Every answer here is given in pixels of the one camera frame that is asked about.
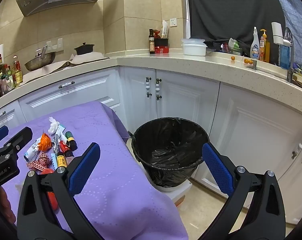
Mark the white plastic container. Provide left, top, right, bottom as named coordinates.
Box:
left=181, top=38, right=206, bottom=46
left=181, top=44, right=208, bottom=56

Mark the steel faucet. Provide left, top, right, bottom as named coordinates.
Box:
left=282, top=27, right=295, bottom=82

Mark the red white checkered ribbon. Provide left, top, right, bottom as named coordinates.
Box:
left=26, top=152, right=51, bottom=172

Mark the orange plastic bag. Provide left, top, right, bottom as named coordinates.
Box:
left=38, top=133, right=53, bottom=151

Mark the black cloth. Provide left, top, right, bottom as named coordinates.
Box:
left=185, top=0, right=287, bottom=53

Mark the grey blue cloth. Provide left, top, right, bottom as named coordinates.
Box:
left=270, top=0, right=302, bottom=65

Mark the cluster of condiment bottles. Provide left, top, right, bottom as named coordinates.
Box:
left=0, top=51, right=16, bottom=103

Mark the white double wall socket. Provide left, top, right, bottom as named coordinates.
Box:
left=47, top=38, right=64, bottom=50

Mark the white spray bottle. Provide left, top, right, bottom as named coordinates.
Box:
left=250, top=27, right=261, bottom=60

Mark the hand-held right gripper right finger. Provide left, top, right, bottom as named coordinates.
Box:
left=201, top=142, right=287, bottom=240

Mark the small yellow label bottle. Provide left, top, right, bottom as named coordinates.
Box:
left=56, top=154, right=69, bottom=170

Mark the white tissue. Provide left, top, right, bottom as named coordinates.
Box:
left=48, top=117, right=60, bottom=134

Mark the purple tablecloth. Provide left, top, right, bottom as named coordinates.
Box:
left=0, top=101, right=189, bottom=240

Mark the black lined trash bin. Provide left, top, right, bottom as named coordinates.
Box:
left=131, top=117, right=209, bottom=188

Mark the person's left hand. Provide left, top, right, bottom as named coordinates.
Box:
left=0, top=189, right=16, bottom=227

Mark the red plastic wrapper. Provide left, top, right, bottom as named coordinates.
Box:
left=39, top=167, right=59, bottom=211

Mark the small red label bottle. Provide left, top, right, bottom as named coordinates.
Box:
left=59, top=141, right=74, bottom=158

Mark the dark olive oil bottle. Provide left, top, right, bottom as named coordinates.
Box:
left=149, top=29, right=156, bottom=54

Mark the foil blister pack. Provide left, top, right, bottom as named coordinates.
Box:
left=53, top=135, right=61, bottom=155

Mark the white blue tube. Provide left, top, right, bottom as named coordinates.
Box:
left=24, top=137, right=42, bottom=162

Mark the steel wok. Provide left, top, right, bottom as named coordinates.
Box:
left=24, top=45, right=57, bottom=72

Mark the orange dish soap bottle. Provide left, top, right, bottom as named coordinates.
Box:
left=260, top=29, right=270, bottom=63

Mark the blue container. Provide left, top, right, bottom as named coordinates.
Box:
left=279, top=44, right=292, bottom=69

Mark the green white packet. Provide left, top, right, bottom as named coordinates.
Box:
left=227, top=38, right=240, bottom=53

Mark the small green bottle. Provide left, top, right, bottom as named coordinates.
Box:
left=66, top=131, right=77, bottom=150

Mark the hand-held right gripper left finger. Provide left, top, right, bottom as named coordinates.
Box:
left=17, top=142, right=104, bottom=240

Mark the beige stone countertop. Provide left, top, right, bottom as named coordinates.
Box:
left=0, top=52, right=302, bottom=118

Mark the white water purifier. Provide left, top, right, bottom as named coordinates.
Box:
left=271, top=22, right=292, bottom=46

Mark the large yellow oil bottle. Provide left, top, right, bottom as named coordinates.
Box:
left=13, top=55, right=23, bottom=83

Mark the black lidded pot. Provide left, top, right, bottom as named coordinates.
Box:
left=74, top=42, right=95, bottom=55

